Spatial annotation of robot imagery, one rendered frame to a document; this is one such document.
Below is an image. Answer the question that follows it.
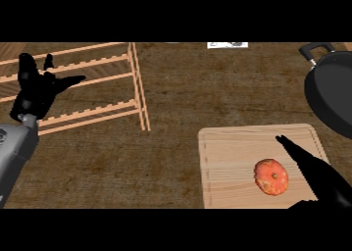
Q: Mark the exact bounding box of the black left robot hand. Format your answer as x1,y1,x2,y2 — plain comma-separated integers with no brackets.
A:
9,52,87,124

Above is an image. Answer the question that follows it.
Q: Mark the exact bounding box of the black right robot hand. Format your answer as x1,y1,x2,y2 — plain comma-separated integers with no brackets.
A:
273,134,352,210

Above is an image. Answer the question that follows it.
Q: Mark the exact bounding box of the orange squash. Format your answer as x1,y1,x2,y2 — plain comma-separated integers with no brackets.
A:
251,158,289,197

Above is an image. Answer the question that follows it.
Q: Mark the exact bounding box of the pale wooden cutting board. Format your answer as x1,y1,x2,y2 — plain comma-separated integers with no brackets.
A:
196,123,331,210

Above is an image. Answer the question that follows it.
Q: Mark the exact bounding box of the black pot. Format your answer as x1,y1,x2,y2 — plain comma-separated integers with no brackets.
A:
297,42,352,143

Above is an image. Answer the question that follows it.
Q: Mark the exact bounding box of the pale wooden rack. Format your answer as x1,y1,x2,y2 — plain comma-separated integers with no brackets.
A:
0,42,152,136

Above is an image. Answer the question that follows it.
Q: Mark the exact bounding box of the white flat object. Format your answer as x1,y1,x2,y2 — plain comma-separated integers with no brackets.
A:
205,42,248,50

